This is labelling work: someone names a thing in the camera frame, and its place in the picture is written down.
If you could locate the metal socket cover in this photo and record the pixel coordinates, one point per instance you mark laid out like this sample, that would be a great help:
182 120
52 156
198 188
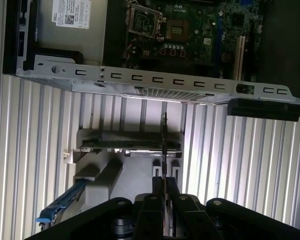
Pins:
142 33

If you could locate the hard disk blue carrier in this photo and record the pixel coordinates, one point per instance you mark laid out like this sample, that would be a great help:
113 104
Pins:
65 197

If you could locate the grey parts rack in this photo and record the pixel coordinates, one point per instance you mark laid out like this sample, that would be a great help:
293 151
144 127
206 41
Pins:
135 175

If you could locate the CPU socket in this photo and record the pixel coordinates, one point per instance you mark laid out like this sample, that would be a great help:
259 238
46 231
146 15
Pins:
178 30

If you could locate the black PC case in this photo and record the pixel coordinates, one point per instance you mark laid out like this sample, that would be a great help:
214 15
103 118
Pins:
165 80

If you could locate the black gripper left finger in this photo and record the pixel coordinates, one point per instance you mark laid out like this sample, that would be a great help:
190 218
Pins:
150 220

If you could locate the RAM stick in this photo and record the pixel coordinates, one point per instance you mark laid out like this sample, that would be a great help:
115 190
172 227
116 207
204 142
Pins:
165 140

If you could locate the beige expansion slot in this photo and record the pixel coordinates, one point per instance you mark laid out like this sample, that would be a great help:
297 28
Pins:
240 57

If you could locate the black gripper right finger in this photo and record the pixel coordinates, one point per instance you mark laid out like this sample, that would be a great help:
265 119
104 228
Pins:
190 220

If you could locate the blue expansion slot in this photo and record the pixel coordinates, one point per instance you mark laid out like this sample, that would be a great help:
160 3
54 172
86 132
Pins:
218 37

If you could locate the green motherboard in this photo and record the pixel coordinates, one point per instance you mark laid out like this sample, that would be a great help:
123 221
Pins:
202 25

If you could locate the grey power supply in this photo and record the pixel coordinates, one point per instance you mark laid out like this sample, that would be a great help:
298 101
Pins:
72 42

